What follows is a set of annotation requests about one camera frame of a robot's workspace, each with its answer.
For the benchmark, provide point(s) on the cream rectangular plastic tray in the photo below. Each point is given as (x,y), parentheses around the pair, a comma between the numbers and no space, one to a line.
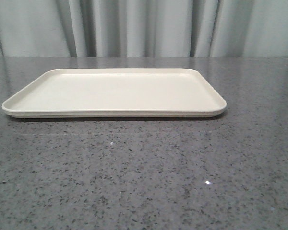
(116,92)

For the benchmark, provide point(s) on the pale green curtain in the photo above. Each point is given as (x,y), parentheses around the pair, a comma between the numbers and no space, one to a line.
(143,28)

